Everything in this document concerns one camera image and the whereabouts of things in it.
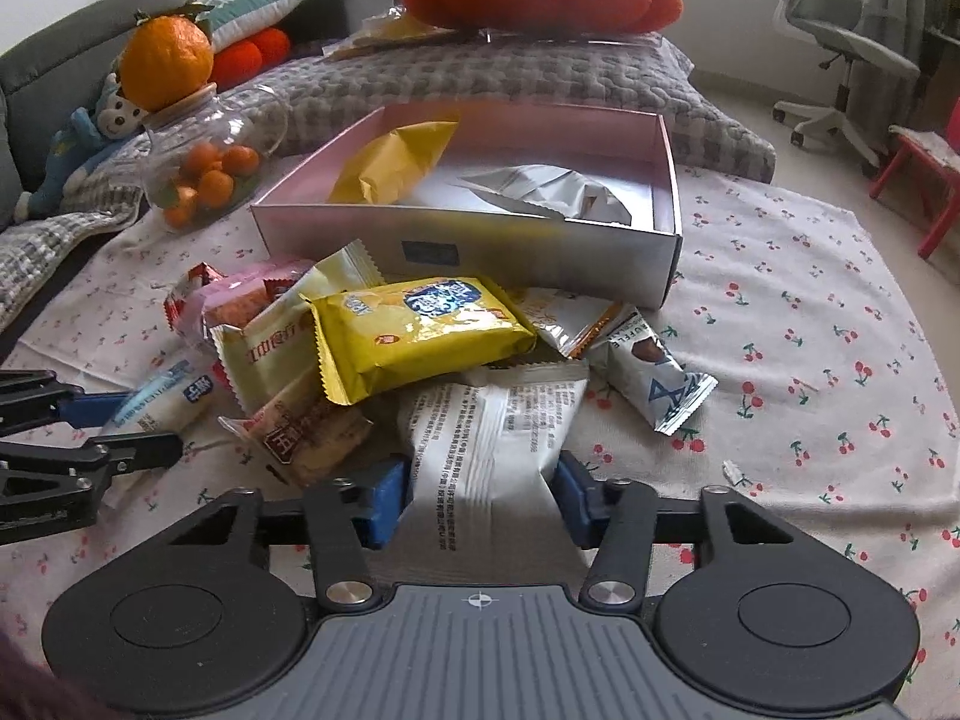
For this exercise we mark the plain yellow pillow packet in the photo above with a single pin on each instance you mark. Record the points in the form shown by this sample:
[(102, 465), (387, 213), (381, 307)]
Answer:
[(390, 161)]

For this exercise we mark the grey office chair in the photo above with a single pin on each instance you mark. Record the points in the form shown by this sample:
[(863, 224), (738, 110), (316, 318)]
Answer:
[(847, 15)]

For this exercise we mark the beige snack packet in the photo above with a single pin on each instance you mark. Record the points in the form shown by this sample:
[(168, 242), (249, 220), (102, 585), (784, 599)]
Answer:
[(270, 345)]

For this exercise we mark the white cardboard box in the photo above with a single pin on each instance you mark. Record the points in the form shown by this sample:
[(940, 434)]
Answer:
[(465, 255)]

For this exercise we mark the clear brown biscuit packet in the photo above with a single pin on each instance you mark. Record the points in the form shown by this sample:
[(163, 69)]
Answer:
[(315, 427)]

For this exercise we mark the crumpled silver packet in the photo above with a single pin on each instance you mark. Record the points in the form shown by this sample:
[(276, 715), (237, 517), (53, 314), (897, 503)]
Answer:
[(547, 191)]

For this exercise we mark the white text-printed snack packet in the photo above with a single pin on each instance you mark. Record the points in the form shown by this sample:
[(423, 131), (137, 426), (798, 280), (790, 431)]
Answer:
[(480, 435)]

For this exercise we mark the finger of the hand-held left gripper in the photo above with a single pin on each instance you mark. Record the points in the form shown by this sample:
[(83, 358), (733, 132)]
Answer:
[(90, 405), (142, 450)]

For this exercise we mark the large orange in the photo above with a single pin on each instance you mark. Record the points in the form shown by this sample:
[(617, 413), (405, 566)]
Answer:
[(165, 60)]

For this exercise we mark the white blue chocolate packet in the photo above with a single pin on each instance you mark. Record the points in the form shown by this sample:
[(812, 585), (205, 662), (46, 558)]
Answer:
[(652, 379)]

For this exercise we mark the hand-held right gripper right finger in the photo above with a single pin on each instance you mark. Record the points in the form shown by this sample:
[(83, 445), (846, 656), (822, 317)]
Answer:
[(571, 499)]

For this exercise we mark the grey plaid blanket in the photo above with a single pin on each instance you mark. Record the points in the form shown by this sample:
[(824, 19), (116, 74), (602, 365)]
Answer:
[(45, 247)]

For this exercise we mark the grey quilted blanket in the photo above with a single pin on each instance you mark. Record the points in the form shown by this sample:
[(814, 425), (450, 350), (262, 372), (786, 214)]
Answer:
[(487, 75)]

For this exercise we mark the small white paper scrap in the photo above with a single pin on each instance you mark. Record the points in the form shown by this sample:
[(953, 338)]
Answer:
[(739, 474)]

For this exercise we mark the silver orange snack packet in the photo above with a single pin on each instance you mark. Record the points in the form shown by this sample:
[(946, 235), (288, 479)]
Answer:
[(570, 319)]

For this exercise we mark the small white blue packet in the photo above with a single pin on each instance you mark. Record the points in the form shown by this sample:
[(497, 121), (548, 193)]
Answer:
[(169, 394)]

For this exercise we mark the cluster of small oranges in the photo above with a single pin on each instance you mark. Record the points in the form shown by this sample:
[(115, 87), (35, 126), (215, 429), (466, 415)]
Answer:
[(210, 180)]

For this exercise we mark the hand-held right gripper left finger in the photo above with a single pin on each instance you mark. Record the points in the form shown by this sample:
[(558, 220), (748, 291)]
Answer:
[(388, 502)]

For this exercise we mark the small orange plush cushion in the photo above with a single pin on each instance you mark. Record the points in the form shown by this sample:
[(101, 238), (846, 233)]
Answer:
[(247, 56)]

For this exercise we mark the teal striped pillow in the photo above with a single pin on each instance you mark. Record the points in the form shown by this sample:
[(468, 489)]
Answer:
[(247, 11)]

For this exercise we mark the red white snack packet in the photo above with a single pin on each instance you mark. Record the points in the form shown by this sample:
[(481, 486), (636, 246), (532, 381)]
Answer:
[(184, 300)]

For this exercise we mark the yellow biscuit packet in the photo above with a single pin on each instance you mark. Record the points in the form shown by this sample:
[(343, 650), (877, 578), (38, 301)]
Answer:
[(420, 330)]

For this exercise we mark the pile of yellow packets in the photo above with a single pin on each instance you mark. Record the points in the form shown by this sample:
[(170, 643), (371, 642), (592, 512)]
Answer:
[(397, 34)]

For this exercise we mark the wooden jar lid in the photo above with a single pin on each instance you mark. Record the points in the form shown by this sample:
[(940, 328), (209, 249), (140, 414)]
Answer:
[(184, 103)]

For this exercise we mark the blue plush toy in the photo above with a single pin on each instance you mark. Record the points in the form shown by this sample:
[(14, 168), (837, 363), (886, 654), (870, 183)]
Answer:
[(82, 142)]

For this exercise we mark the pink snack packet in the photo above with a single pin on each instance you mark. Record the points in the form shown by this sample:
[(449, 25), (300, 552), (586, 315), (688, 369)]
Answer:
[(232, 300)]

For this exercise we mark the glass jar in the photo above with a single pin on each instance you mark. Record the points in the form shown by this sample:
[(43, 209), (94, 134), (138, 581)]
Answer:
[(255, 120)]

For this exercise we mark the red child chair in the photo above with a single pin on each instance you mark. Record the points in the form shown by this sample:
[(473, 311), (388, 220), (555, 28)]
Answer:
[(919, 165)]

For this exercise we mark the cherry print cloth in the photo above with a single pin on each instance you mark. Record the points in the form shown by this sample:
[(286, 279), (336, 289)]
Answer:
[(787, 330)]

